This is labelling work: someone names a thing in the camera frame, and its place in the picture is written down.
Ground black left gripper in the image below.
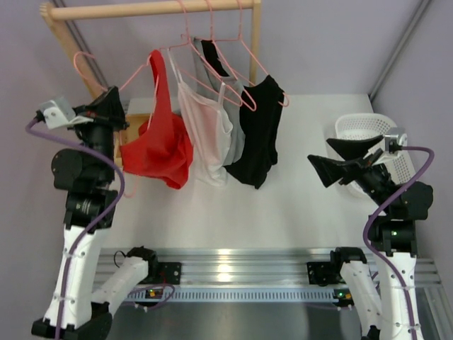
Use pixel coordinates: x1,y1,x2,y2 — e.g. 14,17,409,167
64,86,128,185

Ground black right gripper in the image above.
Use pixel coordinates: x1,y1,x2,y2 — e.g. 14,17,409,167
308,135,394,215

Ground pink hanger of red top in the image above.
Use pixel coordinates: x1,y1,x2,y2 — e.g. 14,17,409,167
73,51,160,198

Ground red tank top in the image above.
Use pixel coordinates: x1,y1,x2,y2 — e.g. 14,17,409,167
120,50,193,189

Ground pink hanger of white top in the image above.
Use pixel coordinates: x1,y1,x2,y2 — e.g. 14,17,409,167
166,0,258,113

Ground white camisole top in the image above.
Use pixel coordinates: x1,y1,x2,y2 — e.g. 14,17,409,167
167,52,233,187

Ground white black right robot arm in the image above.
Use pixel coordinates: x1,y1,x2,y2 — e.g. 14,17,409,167
308,132,435,339

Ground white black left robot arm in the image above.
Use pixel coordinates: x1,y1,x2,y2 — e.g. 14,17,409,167
25,86,180,339

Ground black tank top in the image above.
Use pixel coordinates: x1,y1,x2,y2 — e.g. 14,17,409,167
197,52,285,189

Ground pink hanger of grey top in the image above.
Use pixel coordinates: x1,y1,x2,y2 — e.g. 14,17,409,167
190,0,258,113

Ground grey tank top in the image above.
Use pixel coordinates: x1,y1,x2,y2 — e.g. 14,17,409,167
192,37,245,166

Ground white perforated plastic basket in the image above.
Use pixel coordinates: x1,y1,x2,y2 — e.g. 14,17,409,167
334,112,413,199

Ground wooden clothes rack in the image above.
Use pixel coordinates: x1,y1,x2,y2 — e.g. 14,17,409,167
39,0,263,167

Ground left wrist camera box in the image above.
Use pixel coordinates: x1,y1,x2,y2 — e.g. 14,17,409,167
39,96,93,130

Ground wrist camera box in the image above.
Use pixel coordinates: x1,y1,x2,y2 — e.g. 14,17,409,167
39,96,93,130
368,127,408,164

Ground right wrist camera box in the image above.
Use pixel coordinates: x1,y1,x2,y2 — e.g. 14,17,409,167
368,127,408,164

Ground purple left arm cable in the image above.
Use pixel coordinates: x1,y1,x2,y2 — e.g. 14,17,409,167
25,111,176,340

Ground aluminium corner post right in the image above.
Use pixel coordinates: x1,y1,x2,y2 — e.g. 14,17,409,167
368,0,434,103

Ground aluminium mounting rail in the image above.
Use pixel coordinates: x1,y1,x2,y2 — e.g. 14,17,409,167
95,248,442,288

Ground slotted cable duct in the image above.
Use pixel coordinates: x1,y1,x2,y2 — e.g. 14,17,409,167
125,287,338,303

